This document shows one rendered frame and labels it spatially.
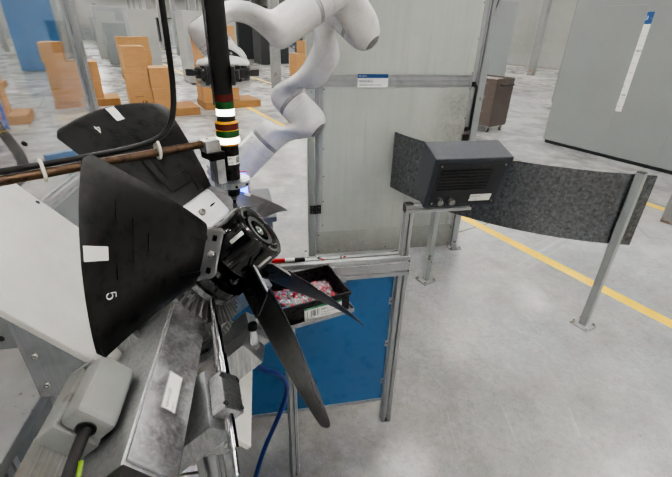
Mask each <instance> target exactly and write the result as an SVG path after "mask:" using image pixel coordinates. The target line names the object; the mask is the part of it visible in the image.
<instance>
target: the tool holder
mask: <svg viewBox="0 0 672 477"><path fill-rule="evenodd" d="M201 140H202V142H203V144H204V148H201V149H199V150H200V151H201V157H203V158H205V159H207V160H209V164H210V172H211V180H212V181H214V182H215V186H216V187H217V188H219V189H223V190H237V189H242V188H245V187H247V186H248V185H249V184H250V177H249V176H248V175H246V174H243V173H240V179H239V180H236V181H227V177H226V168H225V159H226V156H225V151H223V150H221V144H220V140H219V139H213V140H206V138H201V139H198V141H201Z"/></svg>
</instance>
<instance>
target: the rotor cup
mask: <svg viewBox="0 0 672 477"><path fill-rule="evenodd" d="M256 226H258V227H260V228H261V229H262V231H263V235H261V234H259V233H258V232H257V230H256V228H255V227H256ZM214 228H223V231H224V235H223V240H222V245H221V250H220V255H219V260H218V265H217V270H216V273H215V276H214V277H213V278H211V279H206V280H201V281H198V282H199V283H200V284H201V285H202V286H203V287H204V288H205V289H207V290H208V291H209V292H211V293H212V294H214V295H215V296H217V297H220V298H222V299H227V300H233V299H236V298H237V297H238V296H240V295H241V294H242V293H243V291H242V288H243V285H244V282H245V278H246V276H247V272H248V269H249V266H250V264H251V263H252V264H253V265H255V266H256V268H257V269H258V271H260V270H261V269H263V268H264V267H265V266H266V265H267V264H269V263H270V262H271V261H272V260H274V259H275V258H276V257H277V256H278V255H279V254H280V253H281V245H280V242H279V239H278V237H277V236H276V234H275V232H274V231H273V230H272V228H271V227H270V226H269V224H268V223H267V222H266V221H265V220H264V219H263V218H262V217H261V216H260V215H259V214H258V213H256V212H255V211H253V210H252V209H250V208H248V207H245V206H240V207H237V208H236V209H235V210H234V211H232V212H231V213H230V214H229V215H228V216H227V217H226V218H224V219H223V220H222V221H221V222H220V223H219V224H217V225H216V226H215V227H214ZM241 231H242V232H243V233H244V234H243V235H242V236H241V237H240V238H239V239H237V240H236V241H235V242H234V243H233V244H231V243H230V240H231V239H232V238H234V237H235V236H236V235H237V234H238V233H240V232H241ZM269 256H270V257H272V258H271V259H269V260H268V261H267V262H266V263H264V264H263V265H262V266H261V267H258V265H260V264H261V263H262V262H263V261H264V260H266V259H267V258H268V257H269Z"/></svg>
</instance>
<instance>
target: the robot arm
mask: <svg viewBox="0 0 672 477"><path fill-rule="evenodd" d="M224 2H225V13H226V24H228V23H231V22H240V23H244V24H247V25H249V26H250V27H252V28H253V29H255V30H256V31H257V32H259V33H260V34H261V35H262V36H263V37H264V38H265V39H266V40H267V41H268V42H269V43H270V44H271V45H272V46H274V47H275V48H277V49H280V50H281V49H285V48H287V47H289V46H290V45H292V44H293V43H295V42H296V41H298V40H299V39H300V38H302V37H303V36H305V35H306V34H308V33H309V32H310V31H312V30H313V32H314V40H313V45H312V48H311V50H310V52H309V54H308V56H307V58H306V60H305V62H304V64H303V65H302V66H301V68H300V69H299V70H298V71H297V72H296V73H295V74H293V75H292V76H290V77H288V78H286V79H285V80H283V81H281V82H279V83H278V84H276V85H275V87H274V88H273V89H272V92H271V101H272V104H273V105H274V107H275V108H276V109H277V110H278V111H279V112H280V114H281V115H282V116H283V117H284V118H285V119H286V120H287V121H288V122H289V123H290V124H289V125H287V126H281V125H278V124H276V123H274V122H272V121H269V120H263V121H261V122H260V123H259V124H258V125H257V126H256V127H255V128H254V129H253V130H252V131H251V132H250V133H249V134H248V135H247V136H246V137H245V138H244V139H243V141H242V142H241V143H240V144H239V145H238V149H239V160H240V167H239V168H240V171H247V175H248V176H249V177H250V179H251V178H252V177H253V176H254V175H255V174H256V173H257V172H258V171H259V170H260V169H261V168H262V167H263V166H264V164H265V163H266V162H267V161H268V160H269V159H270V158H271V157H272V156H273V155H274V154H275V153H276V152H277V151H278V150H279V149H280V148H281V147H282V146H284V145H285V144H286V143H288V142H290V141H292V140H296V139H304V138H311V137H314V136H316V135H318V134H319V133H320V132H321V131H322V130H323V128H324V126H325V115H324V113H323V112H322V110H321V109H320V108H319V107H318V106H317V104H316V103H315V102H314V101H313V100H312V99H311V98H310V97H309V96H308V95H307V94H306V93H305V92H304V91H303V88H307V89H315V88H319V87H321V86H323V85H324V84H325V83H326V82H327V81H328V80H329V79H330V77H331V76H332V74H333V73H334V71H335V69H336V67H337V66H338V63H339V60H340V49H339V44H338V39H337V32H338V33H339V34H340V35H341V36H342V37H343V38H344V39H345V40H346V41H347V42H348V43H349V44H350V45H351V46H352V47H353V48H355V49H357V50H360V51H366V50H369V49H372V47H374V46H375V45H376V44H377V41H378V40H379V37H380V24H379V20H378V17H377V15H376V13H375V11H374V9H373V7H372V6H371V4H370V2H369V1H368V0H285V1H284V2H282V3H281V4H279V5H278V6H277V7H275V8H274V9H271V10H269V9H266V8H264V7H261V6H259V5H257V4H254V3H251V2H248V1H243V0H228V1H224ZM188 33H189V35H190V37H191V39H192V40H193V42H194V43H195V45H196V46H197V48H198V49H199V50H200V52H201V53H202V55H203V56H204V58H202V59H199V60H197V62H196V66H197V67H196V68H188V69H185V72H186V76H195V77H196V78H197V80H198V85H199V86H201V87H208V88H211V82H210V73H209V65H208V56H207V48H206V39H205V31H204V22H203V14H202V13H201V14H200V15H198V16H197V17H196V18H194V19H193V20H192V21H191V22H190V23H189V25H188ZM227 35H228V46H229V57H230V75H231V85H232V88H240V87H248V86H249V85H250V84H251V76H260V75H259V69H254V68H250V65H249V61H248V59H247V56H246V54H245V53H244V51H243V50H242V49H241V48H239V47H238V46H237V45H236V44H235V43H234V41H233V40H232V38H231V37H230V35H229V34H228V32H227Z"/></svg>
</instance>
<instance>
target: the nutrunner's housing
mask: <svg viewBox="0 0 672 477"><path fill-rule="evenodd" d="M221 150H223V151H225V156H226V159H225V168H226V177H227V181H236V180H239V179H240V168H239V167H240V160H239V149H238V145H237V146H232V147H223V146H221ZM227 195H228V196H230V197H236V196H238V195H240V189H237V190H227Z"/></svg>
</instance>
